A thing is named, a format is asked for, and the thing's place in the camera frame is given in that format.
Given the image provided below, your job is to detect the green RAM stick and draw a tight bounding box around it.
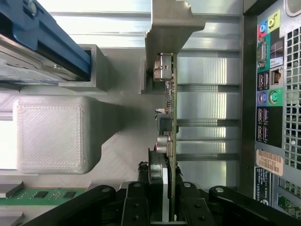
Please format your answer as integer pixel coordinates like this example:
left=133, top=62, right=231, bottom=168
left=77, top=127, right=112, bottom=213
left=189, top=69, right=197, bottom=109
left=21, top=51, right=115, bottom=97
left=0, top=187, right=87, bottom=206

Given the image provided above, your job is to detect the grey 3D-printed parts rack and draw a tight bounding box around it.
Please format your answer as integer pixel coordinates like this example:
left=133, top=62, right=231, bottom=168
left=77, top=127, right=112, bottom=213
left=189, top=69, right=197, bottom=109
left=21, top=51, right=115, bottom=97
left=0, top=44, right=165, bottom=226

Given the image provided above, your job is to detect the black open PC case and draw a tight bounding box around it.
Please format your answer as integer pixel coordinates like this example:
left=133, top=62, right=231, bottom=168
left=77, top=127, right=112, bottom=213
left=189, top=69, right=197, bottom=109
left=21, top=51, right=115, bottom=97
left=239, top=0, right=301, bottom=226

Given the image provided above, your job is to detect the hard disk with blue caddy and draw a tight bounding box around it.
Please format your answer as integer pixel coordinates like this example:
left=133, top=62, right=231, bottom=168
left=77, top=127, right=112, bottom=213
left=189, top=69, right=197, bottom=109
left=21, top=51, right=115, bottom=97
left=0, top=0, right=93, bottom=86

